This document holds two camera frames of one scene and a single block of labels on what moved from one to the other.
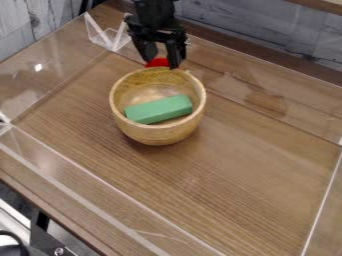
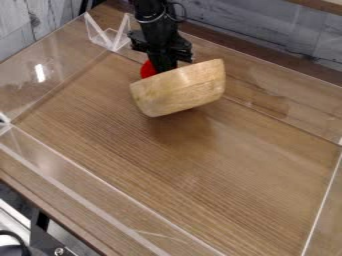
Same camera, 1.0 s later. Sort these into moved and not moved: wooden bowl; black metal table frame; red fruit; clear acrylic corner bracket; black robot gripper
Moved: wooden bowl; red fruit
Not moved: clear acrylic corner bracket; black robot gripper; black metal table frame
